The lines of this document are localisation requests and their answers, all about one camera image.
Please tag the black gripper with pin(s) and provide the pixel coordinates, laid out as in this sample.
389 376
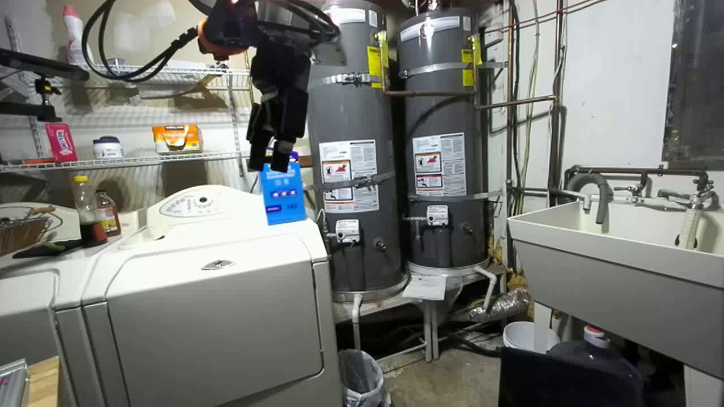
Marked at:
281 99

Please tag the black Franka robot arm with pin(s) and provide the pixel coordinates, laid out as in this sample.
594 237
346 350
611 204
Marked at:
250 24

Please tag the white dryer machine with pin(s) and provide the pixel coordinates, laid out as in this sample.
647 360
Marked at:
31 302

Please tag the blue detergent box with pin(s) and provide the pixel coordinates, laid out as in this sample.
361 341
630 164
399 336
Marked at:
284 194

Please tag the grey water heater tank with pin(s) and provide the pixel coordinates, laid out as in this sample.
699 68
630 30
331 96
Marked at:
441 150
357 188

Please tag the orange box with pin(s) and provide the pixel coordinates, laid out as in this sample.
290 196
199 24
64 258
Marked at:
176 140

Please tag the white jar with dark lid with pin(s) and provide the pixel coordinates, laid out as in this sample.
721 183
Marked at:
106 149

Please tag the small amber bottle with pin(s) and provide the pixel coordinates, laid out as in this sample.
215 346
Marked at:
109 216

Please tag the yellow-capped dark liquid bottle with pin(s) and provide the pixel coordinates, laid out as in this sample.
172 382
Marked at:
87 216

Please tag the white water heater stand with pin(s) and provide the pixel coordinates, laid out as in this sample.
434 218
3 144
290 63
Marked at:
430 296

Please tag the white bottle with red cap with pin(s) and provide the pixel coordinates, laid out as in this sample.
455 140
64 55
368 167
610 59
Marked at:
72 38

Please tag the bagged small trash bin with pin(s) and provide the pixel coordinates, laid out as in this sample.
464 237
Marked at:
363 376

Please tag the white plastic bucket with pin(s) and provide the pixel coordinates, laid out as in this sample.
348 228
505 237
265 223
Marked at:
527 336

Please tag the metal sink faucet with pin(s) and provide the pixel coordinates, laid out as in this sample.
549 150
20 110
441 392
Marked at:
600 188

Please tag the black storage bin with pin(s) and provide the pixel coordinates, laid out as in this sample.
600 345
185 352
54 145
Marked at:
527 382

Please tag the white utility sink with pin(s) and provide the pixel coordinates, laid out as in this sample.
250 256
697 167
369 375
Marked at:
618 285

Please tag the dark jug with red cap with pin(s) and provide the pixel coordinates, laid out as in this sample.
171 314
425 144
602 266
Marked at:
595 353

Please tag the dark window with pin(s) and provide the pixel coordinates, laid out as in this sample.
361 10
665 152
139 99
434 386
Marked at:
697 83

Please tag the grey wall pipes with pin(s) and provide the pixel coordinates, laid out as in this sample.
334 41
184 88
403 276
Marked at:
557 128

